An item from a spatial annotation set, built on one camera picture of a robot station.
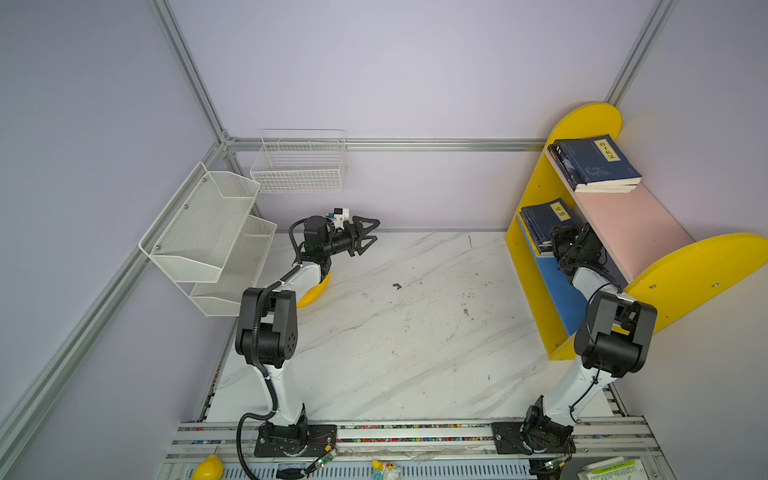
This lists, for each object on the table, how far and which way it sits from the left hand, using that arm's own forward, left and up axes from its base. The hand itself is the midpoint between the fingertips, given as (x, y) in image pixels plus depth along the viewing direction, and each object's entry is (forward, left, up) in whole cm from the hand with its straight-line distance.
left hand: (378, 228), depth 86 cm
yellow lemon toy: (-56, +37, -24) cm, 71 cm away
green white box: (-56, -56, -21) cm, 82 cm away
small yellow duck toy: (-56, -4, -23) cm, 61 cm away
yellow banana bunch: (-9, +23, -22) cm, 33 cm away
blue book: (+13, -55, -7) cm, 57 cm away
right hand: (+6, -55, -3) cm, 55 cm away
